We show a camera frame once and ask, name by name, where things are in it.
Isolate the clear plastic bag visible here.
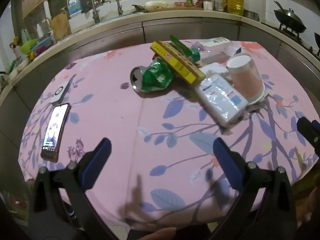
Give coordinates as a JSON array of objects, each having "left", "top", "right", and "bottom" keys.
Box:
[{"left": 199, "top": 41, "right": 242, "bottom": 64}]

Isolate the crushed green can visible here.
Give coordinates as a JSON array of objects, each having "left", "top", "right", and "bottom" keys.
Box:
[{"left": 130, "top": 61, "right": 179, "bottom": 93}]

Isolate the pink floral tablecloth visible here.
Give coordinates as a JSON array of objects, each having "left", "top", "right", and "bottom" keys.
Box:
[{"left": 19, "top": 39, "right": 320, "bottom": 228}]

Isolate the green packet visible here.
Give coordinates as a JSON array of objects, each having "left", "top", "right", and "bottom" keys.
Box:
[{"left": 170, "top": 35, "right": 202, "bottom": 62}]

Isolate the clear tissue pack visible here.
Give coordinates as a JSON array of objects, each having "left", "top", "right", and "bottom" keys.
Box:
[{"left": 195, "top": 74, "right": 250, "bottom": 127}]

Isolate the flat wooden chopping board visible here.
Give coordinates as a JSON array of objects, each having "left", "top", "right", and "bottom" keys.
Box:
[{"left": 132, "top": 5, "right": 204, "bottom": 12}]

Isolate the green plastic basin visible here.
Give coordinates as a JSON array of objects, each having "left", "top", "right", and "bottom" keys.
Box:
[{"left": 20, "top": 38, "right": 40, "bottom": 55}]

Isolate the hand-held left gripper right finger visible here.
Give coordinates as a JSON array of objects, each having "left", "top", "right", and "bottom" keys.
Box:
[{"left": 207, "top": 137, "right": 294, "bottom": 240}]

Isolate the smartphone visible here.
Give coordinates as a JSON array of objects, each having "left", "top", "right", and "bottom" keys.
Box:
[{"left": 40, "top": 102, "right": 72, "bottom": 162}]

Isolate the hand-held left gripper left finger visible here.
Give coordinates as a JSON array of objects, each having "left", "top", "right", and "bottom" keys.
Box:
[{"left": 31, "top": 137, "right": 118, "bottom": 240}]

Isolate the white wipes pack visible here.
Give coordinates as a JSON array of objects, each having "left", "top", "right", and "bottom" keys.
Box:
[{"left": 205, "top": 37, "right": 231, "bottom": 47}]

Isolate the steel bowl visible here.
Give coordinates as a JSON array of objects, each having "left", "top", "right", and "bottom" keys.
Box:
[{"left": 243, "top": 9, "right": 260, "bottom": 20}]

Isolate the blue white detergent jug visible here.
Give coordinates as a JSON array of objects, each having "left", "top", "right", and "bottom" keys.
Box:
[{"left": 67, "top": 0, "right": 84, "bottom": 18}]

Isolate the pink paper cup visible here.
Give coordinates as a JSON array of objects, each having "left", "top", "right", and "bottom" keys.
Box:
[{"left": 226, "top": 55, "right": 266, "bottom": 104}]

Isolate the white radish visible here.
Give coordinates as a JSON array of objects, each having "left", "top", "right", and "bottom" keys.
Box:
[{"left": 145, "top": 0, "right": 168, "bottom": 7}]

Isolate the upright wooden cutting board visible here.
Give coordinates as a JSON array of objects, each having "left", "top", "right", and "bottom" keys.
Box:
[{"left": 49, "top": 11, "right": 72, "bottom": 42}]

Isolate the yellow carton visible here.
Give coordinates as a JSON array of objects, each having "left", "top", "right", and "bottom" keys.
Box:
[{"left": 150, "top": 41, "right": 206, "bottom": 84}]

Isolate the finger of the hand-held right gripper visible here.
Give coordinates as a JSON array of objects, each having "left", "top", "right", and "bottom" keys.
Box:
[{"left": 296, "top": 116, "right": 320, "bottom": 157}]

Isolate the white plastic bag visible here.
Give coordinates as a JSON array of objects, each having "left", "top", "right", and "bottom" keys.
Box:
[{"left": 200, "top": 62, "right": 229, "bottom": 77}]

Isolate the black gas stove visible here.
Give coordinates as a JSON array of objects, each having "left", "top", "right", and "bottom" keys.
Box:
[{"left": 261, "top": 21, "right": 320, "bottom": 60}]

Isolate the lidded steel wok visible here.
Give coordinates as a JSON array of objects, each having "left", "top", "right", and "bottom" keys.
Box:
[{"left": 273, "top": 1, "right": 307, "bottom": 33}]

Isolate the white round charger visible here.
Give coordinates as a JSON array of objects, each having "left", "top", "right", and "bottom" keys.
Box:
[{"left": 49, "top": 81, "right": 71, "bottom": 105}]

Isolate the steel kitchen counter cabinet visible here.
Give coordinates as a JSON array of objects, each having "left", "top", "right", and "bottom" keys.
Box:
[{"left": 0, "top": 6, "right": 320, "bottom": 140}]

